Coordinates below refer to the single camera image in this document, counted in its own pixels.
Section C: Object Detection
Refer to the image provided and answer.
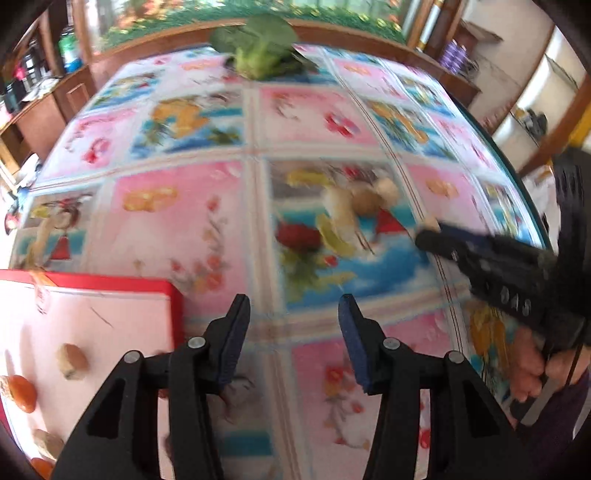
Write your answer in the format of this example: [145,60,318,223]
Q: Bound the small sugarcane chunk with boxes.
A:
[56,343,89,380]

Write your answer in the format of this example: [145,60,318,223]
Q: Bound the pale sugarcane piece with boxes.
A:
[373,177,401,209]

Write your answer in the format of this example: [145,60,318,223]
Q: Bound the white sugarcane piece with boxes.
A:
[322,186,358,235]

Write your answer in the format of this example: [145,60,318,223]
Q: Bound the orange mandarin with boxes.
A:
[1,375,37,414]
[30,458,54,480]

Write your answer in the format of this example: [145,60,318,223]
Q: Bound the brown longan fruit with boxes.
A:
[351,189,384,218]

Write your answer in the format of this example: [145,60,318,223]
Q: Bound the right hand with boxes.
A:
[509,327,590,403]

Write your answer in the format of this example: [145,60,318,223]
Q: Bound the large sugarcane chunk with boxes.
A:
[32,429,64,461]

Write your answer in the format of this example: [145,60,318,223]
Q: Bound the red-bordered white tray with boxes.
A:
[1,270,183,458]

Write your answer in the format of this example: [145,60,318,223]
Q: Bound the fruit-pattern pink tablecloth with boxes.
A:
[1,45,542,479]

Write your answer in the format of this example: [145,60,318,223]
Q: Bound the purple bottles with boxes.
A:
[439,39,468,74]

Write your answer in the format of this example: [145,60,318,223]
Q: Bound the green bok choy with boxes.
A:
[209,13,318,81]

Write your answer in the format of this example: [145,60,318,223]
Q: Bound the green plastic bottle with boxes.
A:
[58,26,83,74]

